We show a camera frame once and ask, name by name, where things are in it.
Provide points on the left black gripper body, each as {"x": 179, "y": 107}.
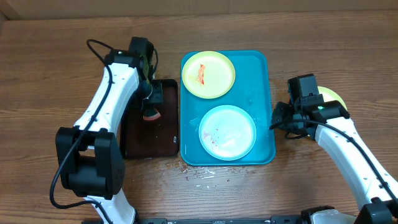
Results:
{"x": 150, "y": 94}

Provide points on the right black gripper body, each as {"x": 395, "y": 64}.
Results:
{"x": 282, "y": 113}

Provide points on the green and orange sponge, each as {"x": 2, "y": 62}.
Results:
{"x": 151, "y": 114}

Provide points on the yellow-green plate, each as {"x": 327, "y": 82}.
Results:
{"x": 208, "y": 74}
{"x": 332, "y": 96}

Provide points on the light blue plate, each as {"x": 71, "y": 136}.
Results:
{"x": 227, "y": 132}

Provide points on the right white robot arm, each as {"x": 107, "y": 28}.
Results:
{"x": 330, "y": 125}

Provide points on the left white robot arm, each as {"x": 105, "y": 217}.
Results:
{"x": 91, "y": 165}

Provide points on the black rectangular tray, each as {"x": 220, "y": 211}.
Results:
{"x": 140, "y": 139}

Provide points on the teal plastic tray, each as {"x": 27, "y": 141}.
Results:
{"x": 249, "y": 92}

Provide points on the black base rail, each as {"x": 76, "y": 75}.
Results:
{"x": 276, "y": 219}

